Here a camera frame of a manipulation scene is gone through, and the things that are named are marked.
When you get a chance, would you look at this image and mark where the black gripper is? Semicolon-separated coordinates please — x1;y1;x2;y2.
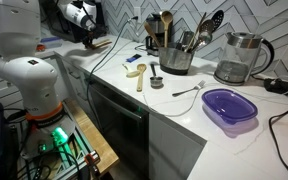
82;27;101;50

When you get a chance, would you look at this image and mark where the dark brown wooden spoon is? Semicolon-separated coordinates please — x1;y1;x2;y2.
89;38;113;48

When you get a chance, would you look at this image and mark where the cream plastic spoon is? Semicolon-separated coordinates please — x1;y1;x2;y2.
122;63;141;79

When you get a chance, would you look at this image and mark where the light wooden slotted spoon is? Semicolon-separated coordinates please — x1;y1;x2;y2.
136;63;148;93

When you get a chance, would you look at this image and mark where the round light wooden spoon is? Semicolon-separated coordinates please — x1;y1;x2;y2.
159;10;174;48

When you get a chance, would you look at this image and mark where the shiny metal serving spoon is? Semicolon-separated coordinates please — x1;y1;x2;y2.
190;19;215;54

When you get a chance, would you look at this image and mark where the black slotted spoon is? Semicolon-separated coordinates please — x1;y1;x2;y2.
211;9;225;33

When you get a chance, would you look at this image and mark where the clear container with blue lid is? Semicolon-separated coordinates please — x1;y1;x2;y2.
39;36;63;50

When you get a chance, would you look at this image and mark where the white drawer cabinet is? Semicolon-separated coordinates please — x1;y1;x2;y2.
55;54;95;114

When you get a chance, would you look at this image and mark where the small blue flat object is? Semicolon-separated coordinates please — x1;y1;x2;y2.
125;53;142;64

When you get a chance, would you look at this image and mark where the orange round lid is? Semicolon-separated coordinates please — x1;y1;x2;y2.
35;43;47;53

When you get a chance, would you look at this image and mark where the metal measuring cup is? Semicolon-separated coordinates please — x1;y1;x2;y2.
149;63;164;89

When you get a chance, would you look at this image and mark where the grey metal utensil holder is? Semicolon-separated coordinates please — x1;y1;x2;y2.
158;42;195;76

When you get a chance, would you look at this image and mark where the black dishwasher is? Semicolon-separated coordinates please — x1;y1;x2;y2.
88;79;151;180

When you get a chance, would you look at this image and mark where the wooden cart top board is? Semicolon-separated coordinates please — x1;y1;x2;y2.
64;96;121;176

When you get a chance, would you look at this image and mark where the metal fork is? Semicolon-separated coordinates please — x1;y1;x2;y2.
171;79;207;98

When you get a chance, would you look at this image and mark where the glass electric kettle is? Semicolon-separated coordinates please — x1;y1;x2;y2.
213;31;276;86

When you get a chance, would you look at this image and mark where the purple plastic container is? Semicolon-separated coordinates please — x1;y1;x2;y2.
201;87;259;126

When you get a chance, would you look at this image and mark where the black power adapter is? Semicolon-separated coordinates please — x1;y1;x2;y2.
263;77;288;100

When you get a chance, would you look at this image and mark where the dark green power cable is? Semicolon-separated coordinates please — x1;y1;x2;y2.
85;16;139;134

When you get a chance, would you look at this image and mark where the white wall outlet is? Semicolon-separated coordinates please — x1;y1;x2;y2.
132;6;142;24

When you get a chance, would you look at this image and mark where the light wooden spatula with long handle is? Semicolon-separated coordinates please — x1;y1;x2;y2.
143;21;162;48

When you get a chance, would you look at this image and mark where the thin white cable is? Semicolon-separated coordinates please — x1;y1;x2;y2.
142;75;288;118

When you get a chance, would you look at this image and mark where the thin wooden utensil handle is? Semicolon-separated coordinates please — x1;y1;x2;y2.
183;12;207;53

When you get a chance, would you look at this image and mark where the metal cart frame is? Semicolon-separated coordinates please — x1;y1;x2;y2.
17;126;102;180

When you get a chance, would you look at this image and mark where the black power cable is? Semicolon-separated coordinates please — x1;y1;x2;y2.
268;102;288;180

